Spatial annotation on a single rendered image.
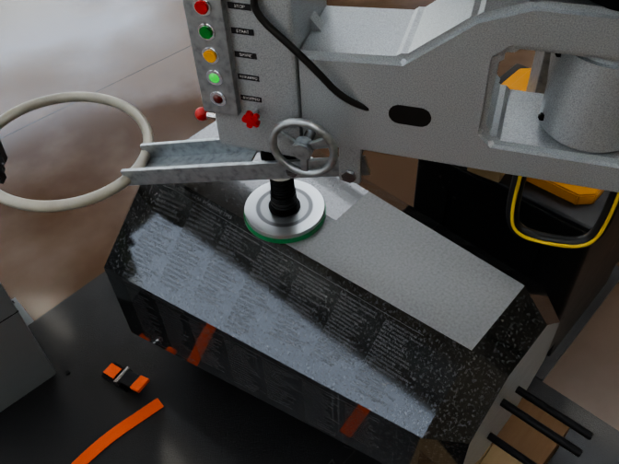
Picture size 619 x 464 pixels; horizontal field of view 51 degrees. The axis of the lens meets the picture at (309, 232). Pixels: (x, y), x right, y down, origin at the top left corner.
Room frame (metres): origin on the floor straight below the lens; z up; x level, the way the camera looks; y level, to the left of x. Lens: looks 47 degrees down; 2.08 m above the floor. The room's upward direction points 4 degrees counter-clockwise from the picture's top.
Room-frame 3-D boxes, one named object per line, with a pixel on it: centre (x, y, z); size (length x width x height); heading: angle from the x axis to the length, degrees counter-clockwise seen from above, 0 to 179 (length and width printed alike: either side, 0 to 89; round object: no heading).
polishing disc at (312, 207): (1.23, 0.06, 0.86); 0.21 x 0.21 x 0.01
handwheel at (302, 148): (1.07, -0.01, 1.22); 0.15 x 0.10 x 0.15; 70
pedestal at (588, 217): (1.61, -0.79, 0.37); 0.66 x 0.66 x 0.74; 45
